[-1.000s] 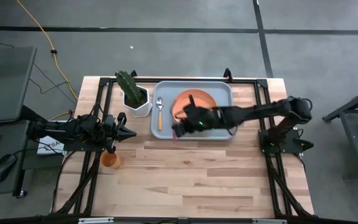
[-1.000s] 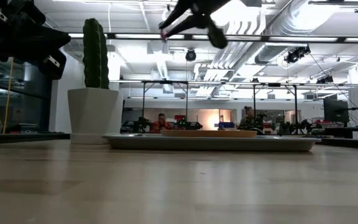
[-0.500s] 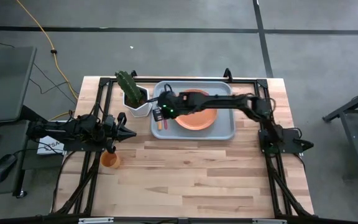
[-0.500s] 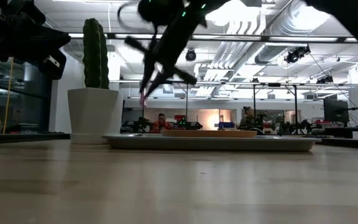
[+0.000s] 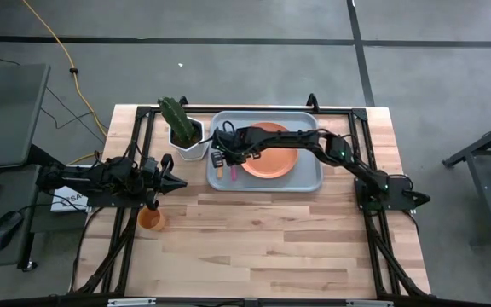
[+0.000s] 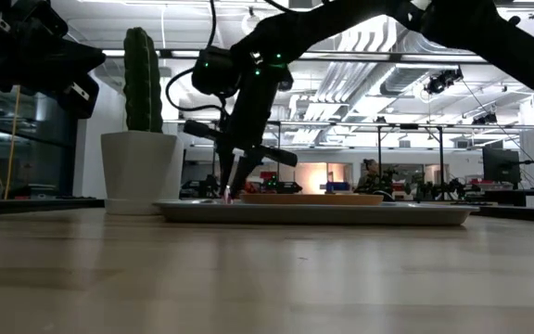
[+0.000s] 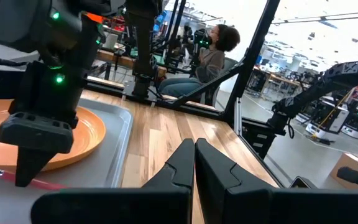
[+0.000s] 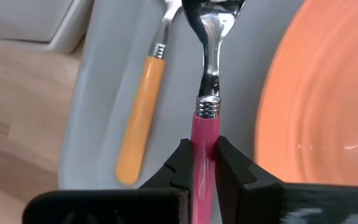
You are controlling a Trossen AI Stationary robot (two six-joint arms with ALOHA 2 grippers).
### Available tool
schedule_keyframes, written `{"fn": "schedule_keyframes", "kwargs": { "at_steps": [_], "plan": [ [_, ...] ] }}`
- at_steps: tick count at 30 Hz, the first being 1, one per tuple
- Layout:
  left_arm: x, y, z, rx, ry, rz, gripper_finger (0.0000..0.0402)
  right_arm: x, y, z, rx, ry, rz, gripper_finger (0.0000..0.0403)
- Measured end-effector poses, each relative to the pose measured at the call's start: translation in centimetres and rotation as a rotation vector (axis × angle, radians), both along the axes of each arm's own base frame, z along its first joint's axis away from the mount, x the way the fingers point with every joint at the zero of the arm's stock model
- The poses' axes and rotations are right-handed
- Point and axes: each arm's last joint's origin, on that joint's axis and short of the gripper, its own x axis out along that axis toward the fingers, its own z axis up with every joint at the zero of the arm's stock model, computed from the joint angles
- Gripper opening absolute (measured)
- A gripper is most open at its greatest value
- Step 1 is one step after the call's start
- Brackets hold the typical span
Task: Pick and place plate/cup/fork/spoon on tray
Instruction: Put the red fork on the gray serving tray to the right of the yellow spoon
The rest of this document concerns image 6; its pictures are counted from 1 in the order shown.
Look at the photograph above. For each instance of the silver ventilation duct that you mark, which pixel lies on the silver ventilation duct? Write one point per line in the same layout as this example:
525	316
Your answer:
401	79

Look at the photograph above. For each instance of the black background robot arm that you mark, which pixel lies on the black background robot arm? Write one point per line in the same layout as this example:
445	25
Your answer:
438	189
281	186
202	185

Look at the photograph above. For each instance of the black background station frame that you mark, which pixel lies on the black background station frame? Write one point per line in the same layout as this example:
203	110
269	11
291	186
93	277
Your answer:
408	126

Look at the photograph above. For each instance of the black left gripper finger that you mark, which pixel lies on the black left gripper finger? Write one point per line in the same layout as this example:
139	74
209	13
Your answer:
54	48
58	72

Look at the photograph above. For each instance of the dark glass partition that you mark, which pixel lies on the dark glass partition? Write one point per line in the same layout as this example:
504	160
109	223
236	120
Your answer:
40	139

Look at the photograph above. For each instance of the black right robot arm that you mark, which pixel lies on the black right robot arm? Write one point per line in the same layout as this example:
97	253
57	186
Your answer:
341	23

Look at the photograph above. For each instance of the blue storage bin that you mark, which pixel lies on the blue storage bin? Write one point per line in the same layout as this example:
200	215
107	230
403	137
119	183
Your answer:
338	187

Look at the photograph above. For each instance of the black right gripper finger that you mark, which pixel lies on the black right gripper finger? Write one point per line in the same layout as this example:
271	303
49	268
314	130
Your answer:
225	162
245	171

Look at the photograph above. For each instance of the black computer monitor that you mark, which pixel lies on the black computer monitor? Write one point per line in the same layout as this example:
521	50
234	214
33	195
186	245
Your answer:
501	166

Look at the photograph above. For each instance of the person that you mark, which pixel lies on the person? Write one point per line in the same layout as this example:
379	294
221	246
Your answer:
371	178

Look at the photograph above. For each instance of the grey plastic tray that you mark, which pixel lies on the grey plastic tray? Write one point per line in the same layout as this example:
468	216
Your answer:
313	214

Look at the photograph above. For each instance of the black ceiling spotlight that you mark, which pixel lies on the black ceiling spotlight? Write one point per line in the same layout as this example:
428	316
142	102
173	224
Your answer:
289	84
441	82

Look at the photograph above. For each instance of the tall green cactus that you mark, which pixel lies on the tall green cactus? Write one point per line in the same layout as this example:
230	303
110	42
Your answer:
143	79

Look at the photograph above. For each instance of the white plant pot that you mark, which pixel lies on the white plant pot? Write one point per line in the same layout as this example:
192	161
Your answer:
139	171

